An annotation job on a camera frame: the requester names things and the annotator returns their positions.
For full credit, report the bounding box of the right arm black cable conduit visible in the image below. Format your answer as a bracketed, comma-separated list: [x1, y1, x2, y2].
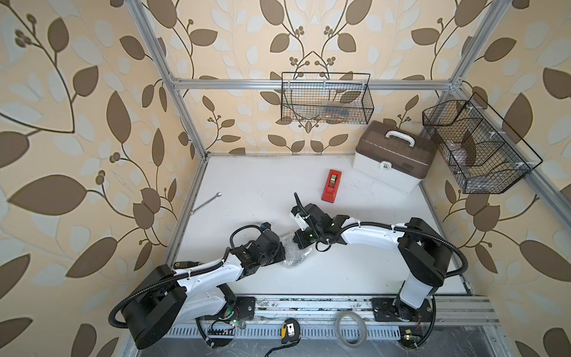
[293, 192, 469, 280]

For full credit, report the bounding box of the silver wrench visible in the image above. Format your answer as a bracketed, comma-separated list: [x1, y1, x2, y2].
[190, 192, 222, 216]

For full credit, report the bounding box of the white brown storage box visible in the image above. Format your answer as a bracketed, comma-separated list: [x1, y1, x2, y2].
[352, 121, 437, 193]

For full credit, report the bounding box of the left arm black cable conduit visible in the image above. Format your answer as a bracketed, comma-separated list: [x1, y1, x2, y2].
[108, 224, 264, 330]

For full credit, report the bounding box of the red tape dispenser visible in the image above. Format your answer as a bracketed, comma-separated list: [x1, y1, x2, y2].
[321, 170, 342, 203]

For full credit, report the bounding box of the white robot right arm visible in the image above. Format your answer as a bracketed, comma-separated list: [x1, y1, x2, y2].
[290, 204, 454, 310]

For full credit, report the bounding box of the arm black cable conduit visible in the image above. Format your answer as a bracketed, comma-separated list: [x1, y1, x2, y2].
[108, 224, 264, 330]
[293, 192, 469, 280]

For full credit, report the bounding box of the black wire basket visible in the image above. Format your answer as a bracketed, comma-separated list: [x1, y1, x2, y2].
[280, 71, 374, 125]
[422, 93, 543, 194]

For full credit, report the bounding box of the aluminium frame rail front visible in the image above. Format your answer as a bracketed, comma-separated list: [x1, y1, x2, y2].
[128, 294, 501, 340]

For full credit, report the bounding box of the black handled screwdriver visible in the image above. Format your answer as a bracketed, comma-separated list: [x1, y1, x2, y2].
[173, 261, 200, 269]

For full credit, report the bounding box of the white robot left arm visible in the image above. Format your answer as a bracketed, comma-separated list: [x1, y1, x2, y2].
[109, 228, 286, 350]

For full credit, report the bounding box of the clear bubble wrap sheet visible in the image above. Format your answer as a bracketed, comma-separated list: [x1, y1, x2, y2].
[282, 240, 313, 269]

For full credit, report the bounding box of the black wire basket right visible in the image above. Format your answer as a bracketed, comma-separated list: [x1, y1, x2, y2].
[422, 93, 543, 194]

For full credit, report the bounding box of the clear packing tape roll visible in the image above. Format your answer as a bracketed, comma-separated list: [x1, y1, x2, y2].
[335, 311, 368, 349]

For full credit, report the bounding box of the yellow black tape measure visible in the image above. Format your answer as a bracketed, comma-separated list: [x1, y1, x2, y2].
[280, 318, 301, 345]

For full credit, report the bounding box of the black wire basket back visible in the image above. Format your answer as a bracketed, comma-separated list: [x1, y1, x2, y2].
[280, 71, 374, 125]

